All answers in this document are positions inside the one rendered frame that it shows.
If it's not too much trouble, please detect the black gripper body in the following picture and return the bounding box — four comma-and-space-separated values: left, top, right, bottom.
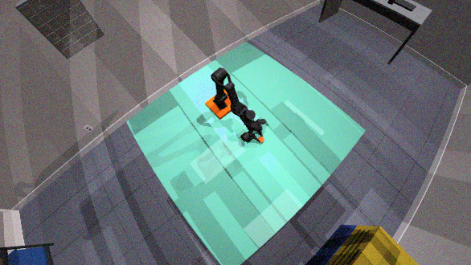
240, 119, 267, 140

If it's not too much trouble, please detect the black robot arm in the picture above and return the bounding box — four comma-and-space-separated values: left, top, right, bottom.
211, 67, 263, 132

